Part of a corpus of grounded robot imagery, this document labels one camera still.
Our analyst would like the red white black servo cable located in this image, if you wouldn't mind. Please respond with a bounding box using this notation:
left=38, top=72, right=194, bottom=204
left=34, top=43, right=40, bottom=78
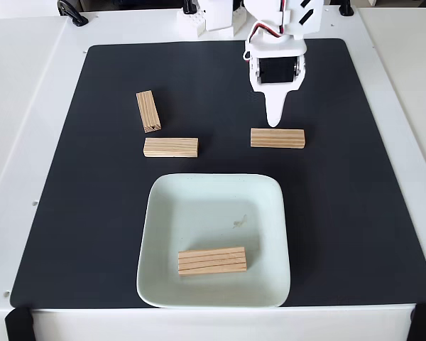
left=241, top=0, right=291, bottom=62

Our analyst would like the wooden block with dark grooves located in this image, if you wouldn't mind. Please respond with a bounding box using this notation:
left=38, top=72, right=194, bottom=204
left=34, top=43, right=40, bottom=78
left=177, top=247, right=249, bottom=277

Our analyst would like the black rubber mat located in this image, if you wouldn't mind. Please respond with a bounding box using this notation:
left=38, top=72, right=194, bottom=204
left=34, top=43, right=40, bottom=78
left=9, top=38, right=426, bottom=309

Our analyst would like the wooden block with dark knot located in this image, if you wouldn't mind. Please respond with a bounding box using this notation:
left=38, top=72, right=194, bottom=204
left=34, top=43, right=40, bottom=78
left=136, top=90, right=162, bottom=134

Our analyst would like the pale green square plate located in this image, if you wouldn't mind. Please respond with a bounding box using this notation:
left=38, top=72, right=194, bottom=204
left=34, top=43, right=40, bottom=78
left=136, top=173, right=292, bottom=309

